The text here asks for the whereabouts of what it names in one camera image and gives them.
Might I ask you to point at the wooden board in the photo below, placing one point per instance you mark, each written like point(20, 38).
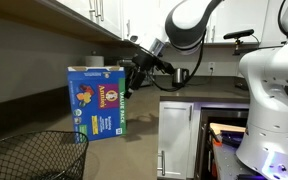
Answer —
point(227, 127)

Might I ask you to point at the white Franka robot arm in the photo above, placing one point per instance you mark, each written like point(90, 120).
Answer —
point(274, 106)

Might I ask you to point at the white paper towel roll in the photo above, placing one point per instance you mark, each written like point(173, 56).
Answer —
point(94, 61)

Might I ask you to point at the steel electric kettle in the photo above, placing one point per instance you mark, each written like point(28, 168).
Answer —
point(179, 77)

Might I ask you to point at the orange tool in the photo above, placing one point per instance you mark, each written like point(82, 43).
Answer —
point(216, 139)

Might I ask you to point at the black camera on stand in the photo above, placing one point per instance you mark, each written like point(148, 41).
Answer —
point(239, 33)

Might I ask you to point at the white lower cabinet door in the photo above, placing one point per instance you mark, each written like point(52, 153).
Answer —
point(174, 140)

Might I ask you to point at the white wall outlet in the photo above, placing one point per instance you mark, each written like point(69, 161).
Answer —
point(211, 66)

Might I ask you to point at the silver toaster oven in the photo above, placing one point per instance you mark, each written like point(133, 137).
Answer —
point(149, 80)

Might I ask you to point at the dark blue tool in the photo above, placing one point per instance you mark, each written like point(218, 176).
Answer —
point(232, 137)

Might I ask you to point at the blue Annie's snack box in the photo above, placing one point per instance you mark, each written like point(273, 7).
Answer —
point(97, 100)

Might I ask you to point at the grey robot mount table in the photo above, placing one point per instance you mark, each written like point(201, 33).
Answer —
point(227, 163)

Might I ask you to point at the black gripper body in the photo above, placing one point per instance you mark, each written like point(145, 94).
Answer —
point(145, 61)

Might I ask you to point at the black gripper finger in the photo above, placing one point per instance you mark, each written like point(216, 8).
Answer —
point(136, 80)
point(128, 90)

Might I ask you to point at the dark built-in appliance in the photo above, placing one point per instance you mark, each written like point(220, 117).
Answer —
point(217, 116)

